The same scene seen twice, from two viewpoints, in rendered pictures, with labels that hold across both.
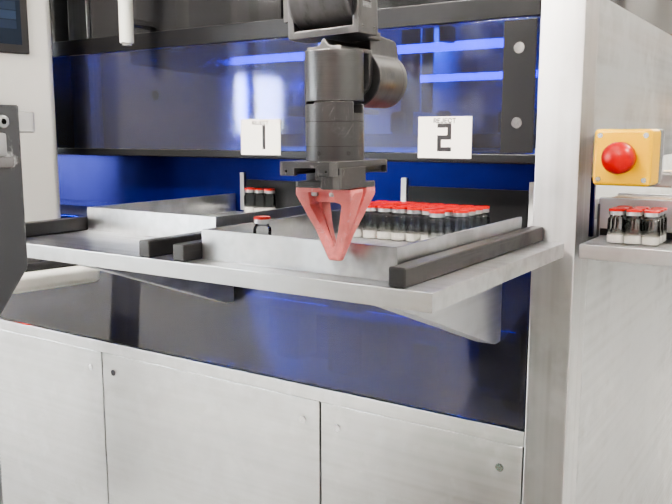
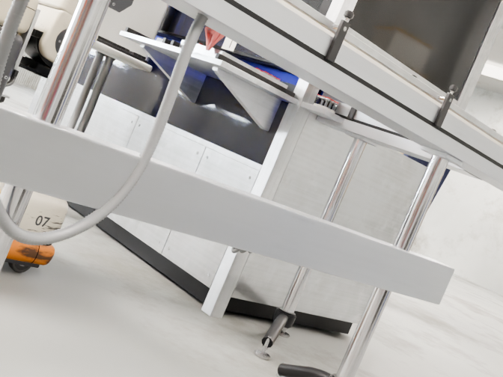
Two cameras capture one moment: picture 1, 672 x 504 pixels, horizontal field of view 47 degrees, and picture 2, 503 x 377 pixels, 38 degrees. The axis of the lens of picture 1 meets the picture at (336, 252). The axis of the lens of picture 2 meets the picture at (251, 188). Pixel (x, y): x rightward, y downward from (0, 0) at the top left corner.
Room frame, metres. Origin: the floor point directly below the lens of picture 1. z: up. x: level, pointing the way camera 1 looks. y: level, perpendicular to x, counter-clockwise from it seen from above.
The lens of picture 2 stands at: (-1.63, -0.91, 0.65)
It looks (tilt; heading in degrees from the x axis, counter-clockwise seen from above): 3 degrees down; 13
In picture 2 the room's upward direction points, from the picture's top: 23 degrees clockwise
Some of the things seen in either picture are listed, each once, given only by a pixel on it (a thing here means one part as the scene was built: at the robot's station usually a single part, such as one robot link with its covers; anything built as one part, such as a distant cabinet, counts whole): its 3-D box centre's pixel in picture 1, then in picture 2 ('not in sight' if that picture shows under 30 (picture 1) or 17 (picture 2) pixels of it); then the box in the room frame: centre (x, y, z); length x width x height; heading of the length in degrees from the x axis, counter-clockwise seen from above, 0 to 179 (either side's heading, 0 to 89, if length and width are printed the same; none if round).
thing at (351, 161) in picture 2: not in sight; (320, 233); (1.06, -0.58, 0.46); 0.09 x 0.09 x 0.77; 57
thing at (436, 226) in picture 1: (436, 228); not in sight; (0.98, -0.13, 0.90); 0.02 x 0.02 x 0.05
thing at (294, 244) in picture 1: (372, 236); (233, 66); (0.96, -0.05, 0.90); 0.34 x 0.26 x 0.04; 146
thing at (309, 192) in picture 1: (342, 212); (215, 39); (0.77, -0.01, 0.95); 0.07 x 0.07 x 0.09; 57
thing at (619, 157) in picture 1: (619, 157); not in sight; (0.98, -0.36, 0.99); 0.04 x 0.04 x 0.04; 57
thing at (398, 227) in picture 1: (406, 224); not in sight; (1.03, -0.10, 0.90); 0.18 x 0.02 x 0.05; 56
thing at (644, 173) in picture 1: (627, 157); not in sight; (1.02, -0.38, 1.00); 0.08 x 0.07 x 0.07; 147
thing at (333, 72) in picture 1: (337, 77); not in sight; (0.77, 0.00, 1.08); 0.07 x 0.06 x 0.07; 147
